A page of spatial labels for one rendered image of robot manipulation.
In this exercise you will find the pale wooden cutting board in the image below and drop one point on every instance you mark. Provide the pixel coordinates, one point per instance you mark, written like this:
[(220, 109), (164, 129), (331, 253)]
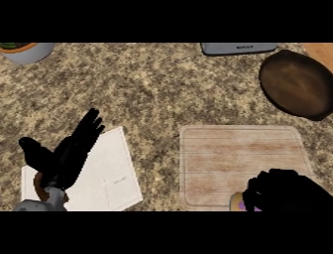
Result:
[(233, 155)]

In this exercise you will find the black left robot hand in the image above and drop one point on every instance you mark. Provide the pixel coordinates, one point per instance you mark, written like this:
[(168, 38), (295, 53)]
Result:
[(69, 155)]

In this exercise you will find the grey plant pot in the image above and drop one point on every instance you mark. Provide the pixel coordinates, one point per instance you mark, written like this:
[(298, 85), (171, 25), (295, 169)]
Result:
[(28, 51)]

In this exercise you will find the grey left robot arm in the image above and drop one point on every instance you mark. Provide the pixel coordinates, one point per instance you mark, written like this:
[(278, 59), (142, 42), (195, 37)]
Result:
[(44, 200)]

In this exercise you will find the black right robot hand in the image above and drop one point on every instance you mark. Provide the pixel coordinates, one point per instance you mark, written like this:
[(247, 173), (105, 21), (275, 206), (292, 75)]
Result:
[(291, 193)]

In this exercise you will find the white paper sheet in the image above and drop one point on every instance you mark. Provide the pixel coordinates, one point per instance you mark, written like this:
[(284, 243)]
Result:
[(108, 178)]

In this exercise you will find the dark cast iron pan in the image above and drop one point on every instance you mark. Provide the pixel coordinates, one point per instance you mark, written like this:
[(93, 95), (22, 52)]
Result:
[(298, 84)]

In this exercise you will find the grey appliance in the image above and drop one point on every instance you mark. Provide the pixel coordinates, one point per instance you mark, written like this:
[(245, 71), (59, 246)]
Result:
[(238, 48)]

